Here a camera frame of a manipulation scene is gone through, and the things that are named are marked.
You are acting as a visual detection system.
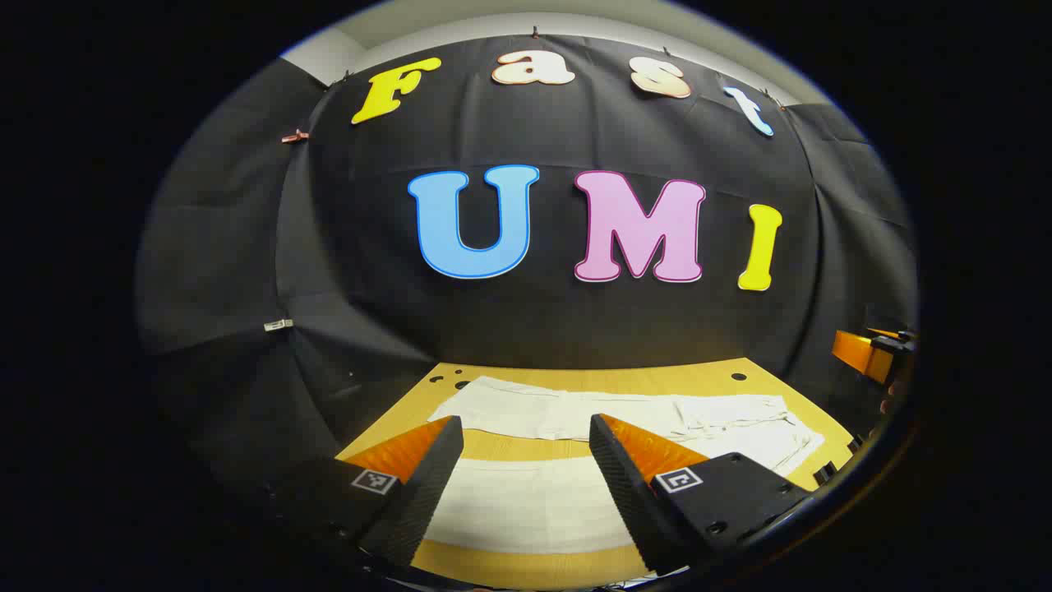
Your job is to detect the white jeans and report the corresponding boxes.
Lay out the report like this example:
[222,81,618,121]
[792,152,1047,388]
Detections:
[422,376,826,557]

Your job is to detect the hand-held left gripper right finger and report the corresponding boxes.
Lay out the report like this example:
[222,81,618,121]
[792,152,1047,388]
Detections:
[588,413,813,576]

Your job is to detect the black backdrop cloth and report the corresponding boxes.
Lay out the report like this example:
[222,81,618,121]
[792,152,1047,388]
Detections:
[136,33,919,498]

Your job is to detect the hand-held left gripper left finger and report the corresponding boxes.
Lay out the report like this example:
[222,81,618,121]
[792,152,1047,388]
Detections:
[265,415,466,568]

